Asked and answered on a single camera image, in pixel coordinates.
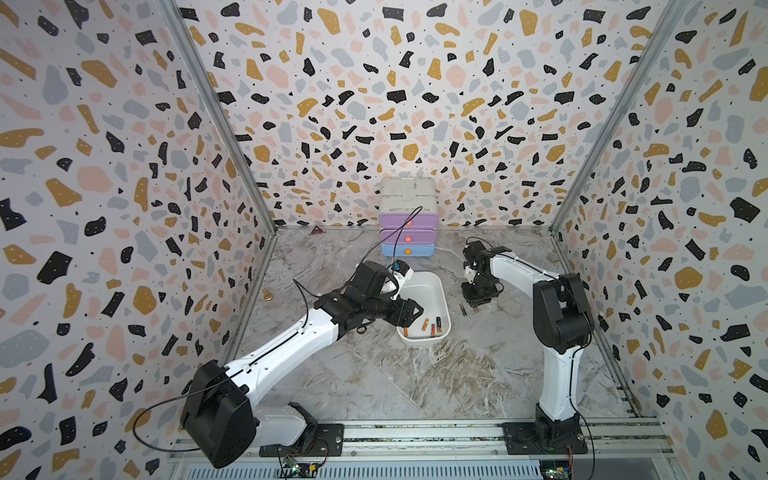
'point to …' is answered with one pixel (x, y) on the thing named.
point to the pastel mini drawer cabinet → (400, 197)
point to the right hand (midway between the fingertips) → (474, 301)
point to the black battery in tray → (439, 324)
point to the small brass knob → (267, 296)
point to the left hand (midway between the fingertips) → (416, 305)
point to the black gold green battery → (463, 310)
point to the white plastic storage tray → (433, 324)
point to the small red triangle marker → (317, 231)
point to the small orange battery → (406, 332)
